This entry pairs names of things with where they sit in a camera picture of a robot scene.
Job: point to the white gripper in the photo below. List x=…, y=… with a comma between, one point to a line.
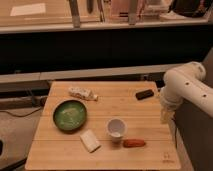
x=170, y=102

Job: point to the black eraser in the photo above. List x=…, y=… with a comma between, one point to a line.
x=144, y=94

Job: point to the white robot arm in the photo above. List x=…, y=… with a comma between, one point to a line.
x=185, y=82

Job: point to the white sponge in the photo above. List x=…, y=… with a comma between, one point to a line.
x=90, y=141

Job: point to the orange sausage toy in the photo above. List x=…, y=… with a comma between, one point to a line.
x=129, y=143

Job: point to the white cup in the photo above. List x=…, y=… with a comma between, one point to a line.
x=116, y=129

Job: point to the green bowl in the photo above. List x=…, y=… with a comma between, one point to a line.
x=70, y=115

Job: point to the white paper sheet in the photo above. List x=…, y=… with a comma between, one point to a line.
x=30, y=9

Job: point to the grey metal post right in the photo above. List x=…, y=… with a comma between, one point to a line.
x=132, y=13

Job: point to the grey metal post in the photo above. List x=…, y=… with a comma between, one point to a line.
x=75, y=13
x=132, y=13

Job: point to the grey metal post left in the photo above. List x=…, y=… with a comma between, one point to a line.
x=75, y=13

